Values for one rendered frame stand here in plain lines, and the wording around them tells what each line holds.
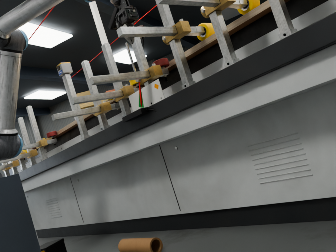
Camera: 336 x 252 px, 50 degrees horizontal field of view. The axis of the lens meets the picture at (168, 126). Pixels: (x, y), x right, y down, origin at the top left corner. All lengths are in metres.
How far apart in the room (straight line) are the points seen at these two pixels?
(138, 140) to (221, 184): 0.49
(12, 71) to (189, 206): 1.22
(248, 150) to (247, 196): 0.23
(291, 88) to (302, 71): 0.07
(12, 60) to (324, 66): 1.57
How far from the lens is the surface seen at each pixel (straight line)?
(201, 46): 1.71
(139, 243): 1.94
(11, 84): 2.15
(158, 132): 1.78
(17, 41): 2.15
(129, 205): 2.54
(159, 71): 1.72
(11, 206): 2.05
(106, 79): 1.58
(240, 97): 1.42
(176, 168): 2.05
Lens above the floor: 0.46
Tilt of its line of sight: 4 degrees up
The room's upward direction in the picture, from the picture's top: 18 degrees counter-clockwise
